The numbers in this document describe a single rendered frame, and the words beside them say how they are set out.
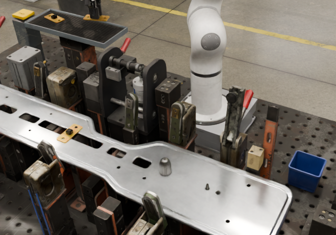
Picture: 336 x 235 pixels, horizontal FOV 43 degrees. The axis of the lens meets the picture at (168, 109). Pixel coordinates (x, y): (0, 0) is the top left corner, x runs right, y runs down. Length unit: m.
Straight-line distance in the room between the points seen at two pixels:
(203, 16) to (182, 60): 2.15
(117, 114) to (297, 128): 0.76
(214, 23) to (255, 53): 2.30
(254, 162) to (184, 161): 0.19
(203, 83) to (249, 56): 2.11
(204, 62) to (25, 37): 0.71
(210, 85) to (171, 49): 2.19
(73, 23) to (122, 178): 0.68
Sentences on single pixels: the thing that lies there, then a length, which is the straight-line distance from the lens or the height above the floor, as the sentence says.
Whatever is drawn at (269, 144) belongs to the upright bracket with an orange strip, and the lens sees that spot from 1.15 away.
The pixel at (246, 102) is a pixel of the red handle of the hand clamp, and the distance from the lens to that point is 1.20.
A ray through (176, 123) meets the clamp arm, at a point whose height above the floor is 1.04.
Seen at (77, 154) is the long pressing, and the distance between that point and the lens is 1.27.
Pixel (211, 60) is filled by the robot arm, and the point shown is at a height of 1.06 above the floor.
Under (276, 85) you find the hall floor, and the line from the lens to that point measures 3.34.
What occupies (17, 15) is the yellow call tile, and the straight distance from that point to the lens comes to 1.77.
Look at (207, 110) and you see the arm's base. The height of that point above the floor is 0.83.
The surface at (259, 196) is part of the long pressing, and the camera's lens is 1.13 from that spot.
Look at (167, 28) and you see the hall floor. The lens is 4.12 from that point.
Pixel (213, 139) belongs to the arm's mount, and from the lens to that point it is 1.64.
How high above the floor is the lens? 1.84
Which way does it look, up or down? 37 degrees down
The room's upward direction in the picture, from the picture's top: 3 degrees counter-clockwise
